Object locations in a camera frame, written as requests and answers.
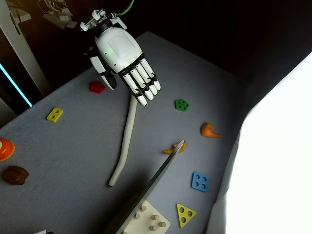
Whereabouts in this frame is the wooden peg board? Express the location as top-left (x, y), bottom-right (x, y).
top-left (114, 199), bottom-right (171, 234)

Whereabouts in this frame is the red pentagon block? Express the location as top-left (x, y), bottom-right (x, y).
top-left (88, 80), bottom-right (107, 95)

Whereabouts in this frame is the small white box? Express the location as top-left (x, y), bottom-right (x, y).
top-left (56, 13), bottom-right (74, 23)

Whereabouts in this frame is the green pentagon block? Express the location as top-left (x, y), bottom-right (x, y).
top-left (174, 98), bottom-right (190, 113)

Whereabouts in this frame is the yellow two-hole block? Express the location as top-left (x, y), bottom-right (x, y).
top-left (46, 107), bottom-right (64, 123)

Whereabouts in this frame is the white vertical panel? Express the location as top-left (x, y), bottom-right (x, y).
top-left (0, 0), bottom-right (52, 97)

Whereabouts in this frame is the grey table cloth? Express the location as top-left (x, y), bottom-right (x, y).
top-left (0, 31), bottom-right (259, 234)

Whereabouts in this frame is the cyan light strip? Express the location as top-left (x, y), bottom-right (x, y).
top-left (0, 62), bottom-right (34, 108)

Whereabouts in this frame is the toy chicken wing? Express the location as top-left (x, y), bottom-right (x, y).
top-left (161, 140), bottom-right (188, 155)

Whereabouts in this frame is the toy chicken drumstick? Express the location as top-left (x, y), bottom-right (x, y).
top-left (200, 122), bottom-right (223, 139)

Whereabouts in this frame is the orange toy tart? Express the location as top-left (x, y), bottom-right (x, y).
top-left (0, 138), bottom-right (16, 162)

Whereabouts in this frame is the blue square block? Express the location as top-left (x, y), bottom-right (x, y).
top-left (190, 171), bottom-right (210, 193)

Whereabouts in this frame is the brown toy meat piece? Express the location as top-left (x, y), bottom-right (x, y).
top-left (2, 165), bottom-right (30, 186)

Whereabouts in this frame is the yellow triangle block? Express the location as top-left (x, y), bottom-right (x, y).
top-left (176, 203), bottom-right (197, 229)

